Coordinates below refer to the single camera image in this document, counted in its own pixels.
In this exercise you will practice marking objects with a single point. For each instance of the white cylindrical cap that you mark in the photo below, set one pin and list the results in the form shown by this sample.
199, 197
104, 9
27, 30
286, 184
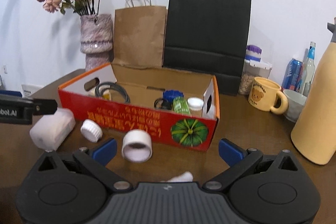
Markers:
137, 146

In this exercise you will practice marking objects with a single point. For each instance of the white ribbed bottle cap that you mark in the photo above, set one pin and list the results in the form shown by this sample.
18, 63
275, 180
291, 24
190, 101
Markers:
91, 131

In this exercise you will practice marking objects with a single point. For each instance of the small white bottle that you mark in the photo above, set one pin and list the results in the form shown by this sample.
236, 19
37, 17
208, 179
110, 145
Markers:
185, 177

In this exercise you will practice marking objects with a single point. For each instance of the green spray bottle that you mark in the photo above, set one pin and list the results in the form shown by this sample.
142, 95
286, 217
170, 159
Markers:
180, 106

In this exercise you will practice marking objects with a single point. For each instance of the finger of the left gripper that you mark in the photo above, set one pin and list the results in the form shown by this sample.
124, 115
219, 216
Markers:
44, 107

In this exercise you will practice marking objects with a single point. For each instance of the brown paper bag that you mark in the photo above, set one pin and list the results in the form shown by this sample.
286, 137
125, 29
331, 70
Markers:
139, 34

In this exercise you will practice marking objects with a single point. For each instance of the purple textured vase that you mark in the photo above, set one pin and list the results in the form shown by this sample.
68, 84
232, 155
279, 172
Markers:
96, 33

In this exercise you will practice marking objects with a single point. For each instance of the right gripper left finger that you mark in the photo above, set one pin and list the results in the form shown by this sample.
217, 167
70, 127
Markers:
94, 161

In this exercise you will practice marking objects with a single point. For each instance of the yellow thermos jug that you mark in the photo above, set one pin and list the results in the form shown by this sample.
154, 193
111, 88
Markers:
313, 134

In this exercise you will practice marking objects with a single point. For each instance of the purple white small container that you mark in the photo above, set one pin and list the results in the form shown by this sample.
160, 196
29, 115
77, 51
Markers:
253, 52

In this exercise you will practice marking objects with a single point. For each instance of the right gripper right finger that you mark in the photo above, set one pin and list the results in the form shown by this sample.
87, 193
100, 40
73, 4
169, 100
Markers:
241, 163

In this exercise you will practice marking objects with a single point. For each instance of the grey ceramic bowl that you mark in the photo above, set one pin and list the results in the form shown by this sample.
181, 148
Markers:
296, 102

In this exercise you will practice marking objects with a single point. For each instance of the clear glass bottle blue label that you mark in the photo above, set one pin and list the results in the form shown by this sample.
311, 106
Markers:
308, 68

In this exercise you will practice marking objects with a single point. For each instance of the white booklet on floor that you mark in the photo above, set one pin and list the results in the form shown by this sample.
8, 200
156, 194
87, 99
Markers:
29, 89

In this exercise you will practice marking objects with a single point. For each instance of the white yellow charger cube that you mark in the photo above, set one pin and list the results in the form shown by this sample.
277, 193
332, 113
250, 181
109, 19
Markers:
100, 93

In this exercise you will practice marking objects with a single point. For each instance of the clear food storage jar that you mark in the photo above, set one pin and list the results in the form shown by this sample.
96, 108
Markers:
252, 69

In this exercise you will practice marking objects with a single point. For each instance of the black paper bag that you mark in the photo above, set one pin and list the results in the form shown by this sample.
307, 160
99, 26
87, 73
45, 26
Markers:
208, 36

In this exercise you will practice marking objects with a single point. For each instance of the red orange cardboard box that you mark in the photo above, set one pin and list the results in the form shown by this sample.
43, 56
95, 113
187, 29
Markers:
144, 86

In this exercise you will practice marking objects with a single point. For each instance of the blue ribbed plastic cap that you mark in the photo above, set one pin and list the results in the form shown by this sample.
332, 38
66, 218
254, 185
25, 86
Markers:
170, 95

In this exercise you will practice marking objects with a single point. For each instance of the yellow bear mug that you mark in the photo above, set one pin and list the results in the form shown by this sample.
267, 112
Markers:
266, 95

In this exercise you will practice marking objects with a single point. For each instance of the translucent cotton swab box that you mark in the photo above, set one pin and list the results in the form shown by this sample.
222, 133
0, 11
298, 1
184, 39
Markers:
51, 130

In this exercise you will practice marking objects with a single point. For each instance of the white lidded jar in box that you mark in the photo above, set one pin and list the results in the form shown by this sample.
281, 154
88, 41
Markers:
195, 106

